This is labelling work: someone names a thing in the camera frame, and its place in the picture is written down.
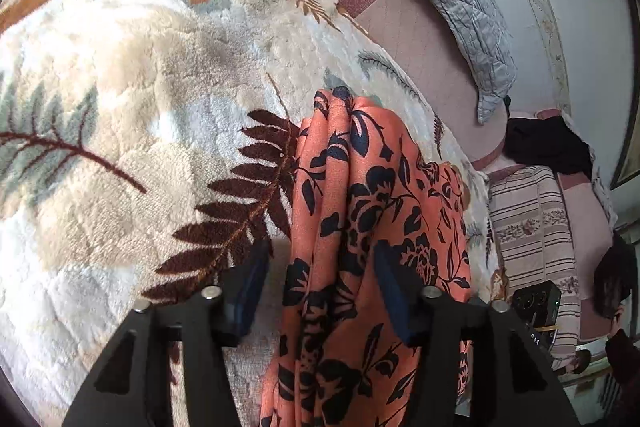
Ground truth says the orange floral garment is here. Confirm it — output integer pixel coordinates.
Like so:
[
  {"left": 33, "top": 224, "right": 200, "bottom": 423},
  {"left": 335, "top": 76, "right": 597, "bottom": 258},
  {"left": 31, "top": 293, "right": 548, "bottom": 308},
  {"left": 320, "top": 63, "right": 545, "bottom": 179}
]
[{"left": 260, "top": 87, "right": 474, "bottom": 427}]

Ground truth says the leaf print fleece blanket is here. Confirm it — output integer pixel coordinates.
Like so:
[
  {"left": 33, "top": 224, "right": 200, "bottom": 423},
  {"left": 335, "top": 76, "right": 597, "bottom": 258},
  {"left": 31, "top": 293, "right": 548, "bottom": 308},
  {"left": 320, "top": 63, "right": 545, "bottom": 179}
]
[{"left": 0, "top": 0, "right": 507, "bottom": 427}]

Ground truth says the pink bedsheet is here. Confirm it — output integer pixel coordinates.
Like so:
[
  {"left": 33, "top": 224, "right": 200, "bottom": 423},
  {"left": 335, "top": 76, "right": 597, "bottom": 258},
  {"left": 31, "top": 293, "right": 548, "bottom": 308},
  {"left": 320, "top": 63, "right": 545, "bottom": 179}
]
[{"left": 330, "top": 0, "right": 616, "bottom": 343}]

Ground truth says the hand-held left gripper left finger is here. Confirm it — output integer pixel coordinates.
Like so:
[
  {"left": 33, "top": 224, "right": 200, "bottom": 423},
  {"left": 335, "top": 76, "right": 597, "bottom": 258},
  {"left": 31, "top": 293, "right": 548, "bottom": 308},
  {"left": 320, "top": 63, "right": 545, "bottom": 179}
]
[{"left": 60, "top": 237, "right": 274, "bottom": 427}]

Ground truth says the striped floral cloth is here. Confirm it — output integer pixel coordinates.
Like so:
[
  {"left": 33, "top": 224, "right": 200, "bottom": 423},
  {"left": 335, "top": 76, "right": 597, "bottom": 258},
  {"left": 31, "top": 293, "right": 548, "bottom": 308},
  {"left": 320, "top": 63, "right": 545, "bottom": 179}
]
[{"left": 487, "top": 164, "right": 584, "bottom": 359}]

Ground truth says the black cloth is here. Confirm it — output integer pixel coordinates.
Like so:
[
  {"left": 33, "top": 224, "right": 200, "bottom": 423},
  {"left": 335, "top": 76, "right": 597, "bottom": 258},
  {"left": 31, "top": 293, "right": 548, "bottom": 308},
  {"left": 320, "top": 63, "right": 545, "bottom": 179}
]
[{"left": 502, "top": 114, "right": 594, "bottom": 178}]

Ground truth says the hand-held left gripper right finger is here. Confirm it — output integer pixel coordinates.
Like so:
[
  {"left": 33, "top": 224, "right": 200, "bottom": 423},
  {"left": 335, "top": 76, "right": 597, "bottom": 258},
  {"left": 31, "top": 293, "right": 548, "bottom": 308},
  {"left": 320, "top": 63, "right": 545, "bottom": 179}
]
[{"left": 372, "top": 239, "right": 582, "bottom": 427}]

